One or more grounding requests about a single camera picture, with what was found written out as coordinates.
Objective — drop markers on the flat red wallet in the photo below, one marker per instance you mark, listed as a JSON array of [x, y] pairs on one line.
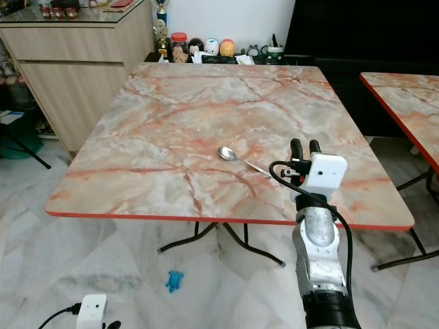
[[121, 4]]

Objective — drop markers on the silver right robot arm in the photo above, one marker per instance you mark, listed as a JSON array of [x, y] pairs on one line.
[[319, 260]]

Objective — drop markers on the small blue toy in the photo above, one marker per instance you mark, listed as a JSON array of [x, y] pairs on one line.
[[174, 281]]

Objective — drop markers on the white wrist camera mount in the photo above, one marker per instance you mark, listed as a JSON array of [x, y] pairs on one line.
[[92, 310], [328, 173]]

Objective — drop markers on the white round figurine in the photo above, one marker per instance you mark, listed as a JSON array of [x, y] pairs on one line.
[[212, 46]]

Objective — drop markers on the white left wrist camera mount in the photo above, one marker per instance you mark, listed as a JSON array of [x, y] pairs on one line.
[[92, 310]]

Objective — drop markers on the small gold trophy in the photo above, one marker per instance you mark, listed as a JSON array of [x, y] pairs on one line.
[[162, 38]]

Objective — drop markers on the white folded paper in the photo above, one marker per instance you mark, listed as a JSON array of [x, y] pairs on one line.
[[245, 59]]

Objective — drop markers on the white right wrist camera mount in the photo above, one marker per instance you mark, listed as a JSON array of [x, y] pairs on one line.
[[328, 173]]

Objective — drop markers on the blue gold trophy cup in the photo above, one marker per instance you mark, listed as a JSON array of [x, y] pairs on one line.
[[162, 7]]

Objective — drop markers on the green plastic basin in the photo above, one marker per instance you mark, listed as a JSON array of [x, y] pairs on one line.
[[17, 147]]

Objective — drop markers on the black round figurine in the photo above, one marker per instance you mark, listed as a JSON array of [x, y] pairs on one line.
[[196, 46]]

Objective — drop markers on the clear jar with red lid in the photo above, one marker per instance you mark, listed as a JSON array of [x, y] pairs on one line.
[[180, 48]]

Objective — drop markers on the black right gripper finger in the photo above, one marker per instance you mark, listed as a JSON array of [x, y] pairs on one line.
[[297, 149], [315, 147]]

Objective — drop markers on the red rimmed marble pattern table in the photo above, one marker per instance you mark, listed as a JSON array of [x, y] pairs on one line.
[[408, 96]]

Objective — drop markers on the white blue paper sheet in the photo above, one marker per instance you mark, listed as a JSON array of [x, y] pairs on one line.
[[10, 117]]

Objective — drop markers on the black metal stand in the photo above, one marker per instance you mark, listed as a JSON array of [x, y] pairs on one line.
[[34, 154]]

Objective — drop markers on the black television screen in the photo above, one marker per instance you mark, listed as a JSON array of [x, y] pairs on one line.
[[357, 27]]

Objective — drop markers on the green white mug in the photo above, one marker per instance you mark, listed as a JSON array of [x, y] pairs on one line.
[[275, 54]]

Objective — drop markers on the silver metal spoon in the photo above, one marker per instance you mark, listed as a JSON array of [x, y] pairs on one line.
[[226, 153]]

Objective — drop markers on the light wooden cabinet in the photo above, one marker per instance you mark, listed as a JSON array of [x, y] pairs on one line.
[[82, 68]]

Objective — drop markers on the orange yellow round figurine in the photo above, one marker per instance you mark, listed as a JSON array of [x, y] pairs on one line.
[[227, 48]]

